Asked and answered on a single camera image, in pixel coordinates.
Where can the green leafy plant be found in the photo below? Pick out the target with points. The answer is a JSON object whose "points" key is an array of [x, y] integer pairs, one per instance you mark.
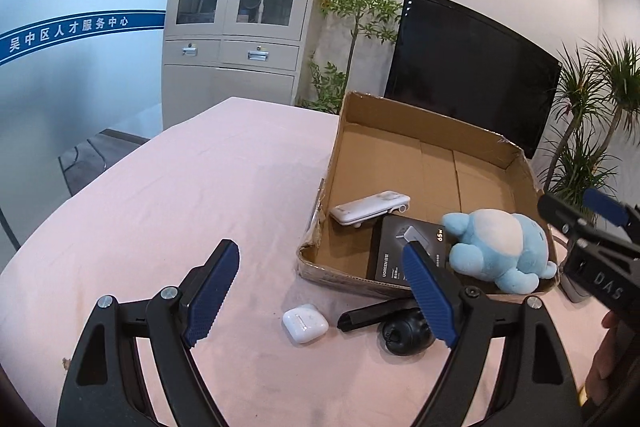
{"points": [[350, 2]]}

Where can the white earbuds case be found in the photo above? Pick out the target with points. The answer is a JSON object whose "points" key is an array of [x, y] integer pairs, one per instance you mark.
{"points": [[305, 322]]}

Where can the grey metal cabinet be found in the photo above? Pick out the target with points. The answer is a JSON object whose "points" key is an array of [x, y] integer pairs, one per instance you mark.
{"points": [[230, 57]]}

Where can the black monitor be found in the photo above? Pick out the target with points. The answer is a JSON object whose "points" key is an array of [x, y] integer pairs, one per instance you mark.
{"points": [[465, 67]]}

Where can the white power bank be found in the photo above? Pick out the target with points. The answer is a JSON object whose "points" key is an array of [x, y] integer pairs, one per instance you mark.
{"points": [[365, 209]]}

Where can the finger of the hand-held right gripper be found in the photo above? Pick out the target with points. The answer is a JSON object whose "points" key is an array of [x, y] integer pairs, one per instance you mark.
{"points": [[560, 209], [605, 207]]}

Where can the brown cardboard box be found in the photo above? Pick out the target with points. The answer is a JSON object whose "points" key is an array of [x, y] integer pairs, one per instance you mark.
{"points": [[425, 167]]}

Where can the pink tablecloth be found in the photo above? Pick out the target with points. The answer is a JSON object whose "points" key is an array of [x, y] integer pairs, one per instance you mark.
{"points": [[175, 182]]}

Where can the green palm plant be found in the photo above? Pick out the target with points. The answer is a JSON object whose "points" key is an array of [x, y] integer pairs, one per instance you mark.
{"points": [[580, 167]]}

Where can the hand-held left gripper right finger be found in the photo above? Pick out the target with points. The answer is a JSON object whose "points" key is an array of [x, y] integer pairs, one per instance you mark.
{"points": [[430, 302]]}

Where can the light blue plush toy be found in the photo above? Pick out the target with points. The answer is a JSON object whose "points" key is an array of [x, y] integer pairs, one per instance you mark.
{"points": [[495, 242]]}

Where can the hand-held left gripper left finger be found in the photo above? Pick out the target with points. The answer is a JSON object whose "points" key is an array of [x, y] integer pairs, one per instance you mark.
{"points": [[210, 297]]}

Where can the black product box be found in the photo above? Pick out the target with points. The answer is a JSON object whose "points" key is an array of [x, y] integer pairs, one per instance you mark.
{"points": [[395, 252]]}

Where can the black round cat figurine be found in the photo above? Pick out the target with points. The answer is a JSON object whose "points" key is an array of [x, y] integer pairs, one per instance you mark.
{"points": [[400, 337]]}

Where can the person's right hand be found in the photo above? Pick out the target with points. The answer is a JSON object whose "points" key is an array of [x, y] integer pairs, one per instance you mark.
{"points": [[602, 357]]}

